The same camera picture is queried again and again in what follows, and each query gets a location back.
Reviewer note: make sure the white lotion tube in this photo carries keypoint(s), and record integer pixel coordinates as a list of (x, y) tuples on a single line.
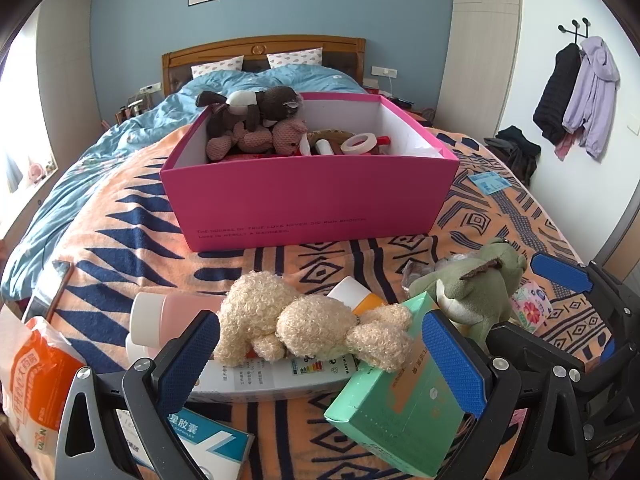
[(324, 147)]

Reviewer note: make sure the light blue floral duvet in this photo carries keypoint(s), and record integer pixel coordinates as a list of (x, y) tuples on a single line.
[(100, 160)]

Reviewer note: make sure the floral tissue pack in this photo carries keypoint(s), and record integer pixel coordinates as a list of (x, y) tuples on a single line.
[(530, 305)]

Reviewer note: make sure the cream curly plush bear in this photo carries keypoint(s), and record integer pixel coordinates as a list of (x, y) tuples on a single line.
[(310, 325)]

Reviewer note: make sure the cluttered bedside table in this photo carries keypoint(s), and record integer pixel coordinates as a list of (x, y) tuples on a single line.
[(132, 107)]

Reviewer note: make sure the black wall coat hooks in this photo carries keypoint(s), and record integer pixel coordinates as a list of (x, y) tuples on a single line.
[(575, 30)]

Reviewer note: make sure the black jacket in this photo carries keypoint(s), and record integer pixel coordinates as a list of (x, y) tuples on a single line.
[(555, 95)]

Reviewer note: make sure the orange and white bag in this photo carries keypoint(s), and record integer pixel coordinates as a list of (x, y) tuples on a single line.
[(40, 375)]

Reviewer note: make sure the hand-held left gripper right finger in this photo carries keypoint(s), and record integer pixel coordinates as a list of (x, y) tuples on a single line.
[(455, 365)]

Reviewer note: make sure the white dotted pillow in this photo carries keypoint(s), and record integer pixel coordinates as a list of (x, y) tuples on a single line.
[(295, 58), (220, 66)]

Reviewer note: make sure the clear plastic bag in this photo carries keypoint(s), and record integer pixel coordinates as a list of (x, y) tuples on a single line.
[(415, 272)]

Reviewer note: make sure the blue and white medicine box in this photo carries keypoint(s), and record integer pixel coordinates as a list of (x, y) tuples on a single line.
[(215, 442)]

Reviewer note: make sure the white plastic bottle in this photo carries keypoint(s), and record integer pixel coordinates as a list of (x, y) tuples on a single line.
[(139, 352)]

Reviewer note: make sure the wooden headboard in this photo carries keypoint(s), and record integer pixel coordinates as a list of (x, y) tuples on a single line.
[(300, 45)]

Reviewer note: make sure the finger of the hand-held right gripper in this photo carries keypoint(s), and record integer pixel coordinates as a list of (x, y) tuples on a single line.
[(535, 342), (560, 271)]

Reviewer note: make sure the pink cloth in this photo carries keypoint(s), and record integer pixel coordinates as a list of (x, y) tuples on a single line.
[(564, 147)]

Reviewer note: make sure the pink bottle with white cap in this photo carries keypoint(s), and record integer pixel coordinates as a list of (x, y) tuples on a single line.
[(190, 312)]

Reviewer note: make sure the green plush toy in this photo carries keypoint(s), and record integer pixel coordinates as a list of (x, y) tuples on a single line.
[(470, 290)]

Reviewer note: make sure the white tape roll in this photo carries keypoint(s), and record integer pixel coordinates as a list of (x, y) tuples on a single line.
[(350, 146)]

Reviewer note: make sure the dark clothes pile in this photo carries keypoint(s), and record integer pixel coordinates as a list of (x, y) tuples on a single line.
[(515, 152)]

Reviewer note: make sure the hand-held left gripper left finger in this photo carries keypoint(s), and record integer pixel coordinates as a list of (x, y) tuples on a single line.
[(185, 360)]

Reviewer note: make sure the brown plaid pouch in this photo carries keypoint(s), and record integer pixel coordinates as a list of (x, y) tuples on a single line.
[(332, 136)]

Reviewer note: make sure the pink knitted bear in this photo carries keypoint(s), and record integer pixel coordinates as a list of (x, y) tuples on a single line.
[(287, 135)]

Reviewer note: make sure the dark brown plush dog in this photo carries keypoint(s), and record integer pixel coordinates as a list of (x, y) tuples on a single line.
[(270, 102)]

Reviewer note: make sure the blue flat packet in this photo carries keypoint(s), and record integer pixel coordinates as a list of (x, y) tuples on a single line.
[(490, 182)]

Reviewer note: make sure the wooden nightstand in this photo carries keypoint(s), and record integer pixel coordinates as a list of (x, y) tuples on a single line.
[(400, 102)]

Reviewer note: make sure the long white cardboard box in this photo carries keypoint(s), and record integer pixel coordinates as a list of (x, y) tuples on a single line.
[(260, 377)]

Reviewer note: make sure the purple hoodie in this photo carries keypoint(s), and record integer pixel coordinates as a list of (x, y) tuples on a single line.
[(595, 95)]

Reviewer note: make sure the orange tube with white cap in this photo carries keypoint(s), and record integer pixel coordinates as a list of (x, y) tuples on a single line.
[(350, 292)]

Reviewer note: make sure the white wall socket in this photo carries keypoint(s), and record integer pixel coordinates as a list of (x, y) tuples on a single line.
[(150, 88), (384, 72)]

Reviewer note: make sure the teal cardboard box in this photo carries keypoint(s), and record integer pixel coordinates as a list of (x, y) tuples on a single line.
[(400, 410)]

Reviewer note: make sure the pink cardboard box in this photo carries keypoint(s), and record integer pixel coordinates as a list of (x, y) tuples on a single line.
[(300, 200)]

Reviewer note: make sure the beige wardrobe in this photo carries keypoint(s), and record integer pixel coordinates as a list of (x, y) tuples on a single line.
[(480, 35)]

